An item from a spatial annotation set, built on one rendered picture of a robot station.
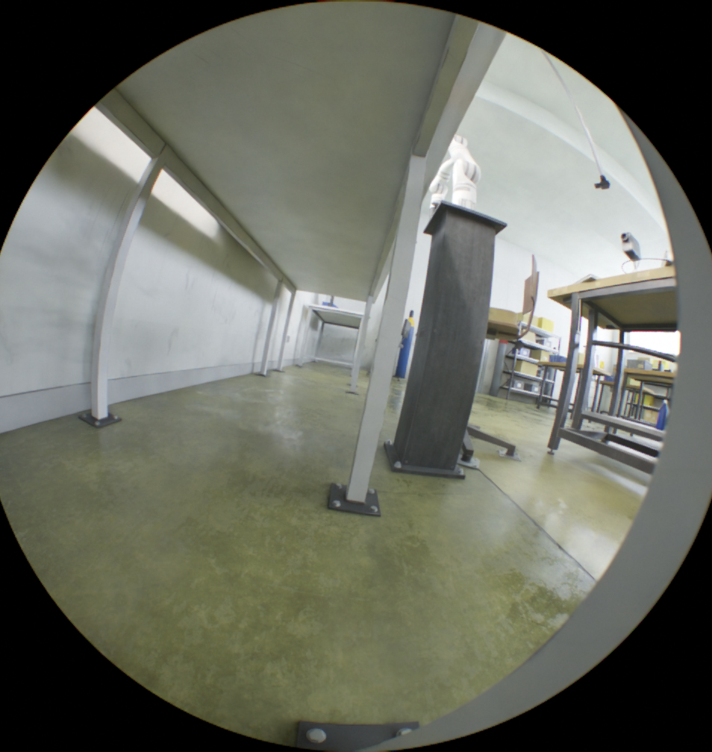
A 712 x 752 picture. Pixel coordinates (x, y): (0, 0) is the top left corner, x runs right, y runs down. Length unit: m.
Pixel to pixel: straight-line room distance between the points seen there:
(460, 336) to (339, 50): 0.79
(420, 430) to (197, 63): 1.13
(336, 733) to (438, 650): 0.16
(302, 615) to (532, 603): 0.35
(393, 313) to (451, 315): 0.32
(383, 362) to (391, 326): 0.07
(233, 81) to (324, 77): 0.21
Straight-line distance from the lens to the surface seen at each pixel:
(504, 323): 1.11
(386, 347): 0.50
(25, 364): 0.89
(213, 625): 0.36
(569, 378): 1.59
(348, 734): 0.31
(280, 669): 0.33
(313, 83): 0.69
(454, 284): 0.82
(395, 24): 0.59
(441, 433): 0.82
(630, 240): 1.76
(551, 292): 1.83
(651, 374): 4.35
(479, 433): 1.27
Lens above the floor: 0.31
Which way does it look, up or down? 5 degrees down
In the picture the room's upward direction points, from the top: 11 degrees clockwise
